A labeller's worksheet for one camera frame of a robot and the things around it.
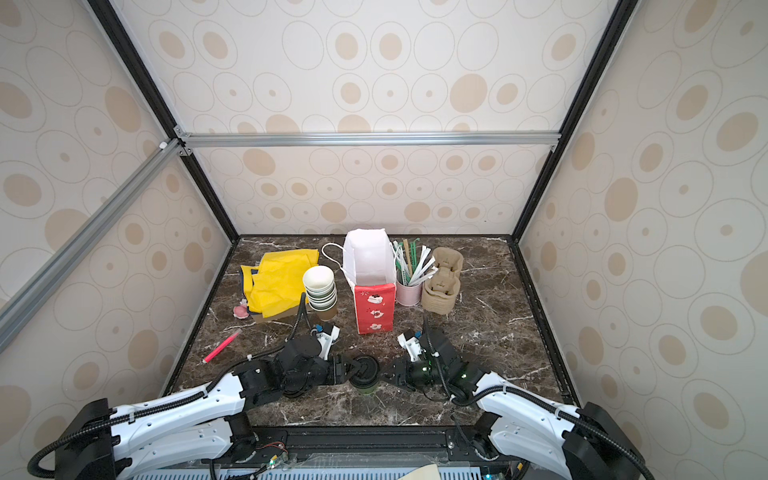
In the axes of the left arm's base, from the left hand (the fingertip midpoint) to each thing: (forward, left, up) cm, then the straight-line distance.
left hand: (364, 372), depth 74 cm
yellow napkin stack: (+30, +31, -7) cm, 44 cm away
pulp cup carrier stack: (+24, -21, 0) cm, 32 cm away
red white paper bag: (+37, +1, -5) cm, 37 cm away
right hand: (0, -6, -3) cm, 7 cm away
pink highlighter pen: (+10, +46, -12) cm, 49 cm away
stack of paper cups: (+20, +13, +5) cm, 25 cm away
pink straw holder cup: (+27, -12, -7) cm, 31 cm away
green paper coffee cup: (-2, 0, -9) cm, 10 cm away
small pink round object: (+22, +42, -10) cm, 49 cm away
